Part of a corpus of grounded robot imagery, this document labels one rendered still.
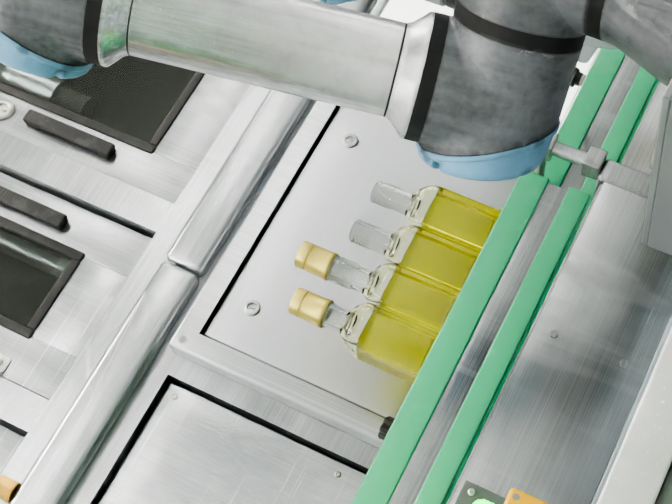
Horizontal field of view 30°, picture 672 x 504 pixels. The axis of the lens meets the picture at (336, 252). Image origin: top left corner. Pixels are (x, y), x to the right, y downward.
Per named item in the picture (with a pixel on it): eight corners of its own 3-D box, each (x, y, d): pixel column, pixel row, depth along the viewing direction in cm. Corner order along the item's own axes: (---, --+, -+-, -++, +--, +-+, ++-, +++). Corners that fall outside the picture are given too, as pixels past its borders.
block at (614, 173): (656, 218, 144) (599, 195, 145) (670, 175, 135) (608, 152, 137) (645, 243, 142) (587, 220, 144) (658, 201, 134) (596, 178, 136)
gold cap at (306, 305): (335, 309, 150) (302, 295, 151) (333, 295, 147) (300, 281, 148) (321, 333, 148) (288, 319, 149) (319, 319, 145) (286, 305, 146)
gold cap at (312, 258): (339, 263, 153) (307, 248, 154) (339, 248, 150) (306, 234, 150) (326, 286, 151) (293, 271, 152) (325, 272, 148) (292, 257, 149)
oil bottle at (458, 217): (580, 262, 151) (420, 197, 157) (585, 241, 146) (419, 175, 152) (562, 300, 149) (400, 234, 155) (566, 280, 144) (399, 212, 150)
